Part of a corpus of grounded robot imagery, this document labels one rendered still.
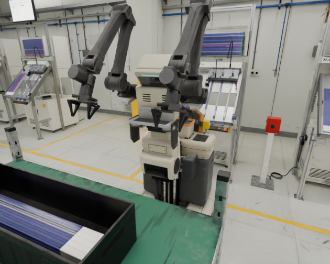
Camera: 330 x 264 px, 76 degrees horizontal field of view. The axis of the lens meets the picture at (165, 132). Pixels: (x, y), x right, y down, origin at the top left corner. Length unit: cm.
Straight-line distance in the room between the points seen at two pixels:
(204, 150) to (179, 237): 96
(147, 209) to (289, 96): 380
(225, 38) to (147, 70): 170
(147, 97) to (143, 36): 307
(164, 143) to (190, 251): 80
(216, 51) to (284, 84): 183
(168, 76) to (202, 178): 99
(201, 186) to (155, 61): 94
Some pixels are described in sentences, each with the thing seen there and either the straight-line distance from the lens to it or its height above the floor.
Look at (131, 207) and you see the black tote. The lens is 50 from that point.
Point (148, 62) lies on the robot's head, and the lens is 117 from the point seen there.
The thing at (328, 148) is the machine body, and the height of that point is 48.
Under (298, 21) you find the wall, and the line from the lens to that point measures 422.
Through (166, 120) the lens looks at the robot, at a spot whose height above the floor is 104.
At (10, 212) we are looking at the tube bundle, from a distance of 71.
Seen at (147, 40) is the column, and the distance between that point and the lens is 418.
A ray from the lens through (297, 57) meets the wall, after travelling 420.
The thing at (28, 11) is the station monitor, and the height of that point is 207.
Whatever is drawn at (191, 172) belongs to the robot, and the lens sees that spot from 140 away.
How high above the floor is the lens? 138
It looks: 20 degrees down
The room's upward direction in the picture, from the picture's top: straight up
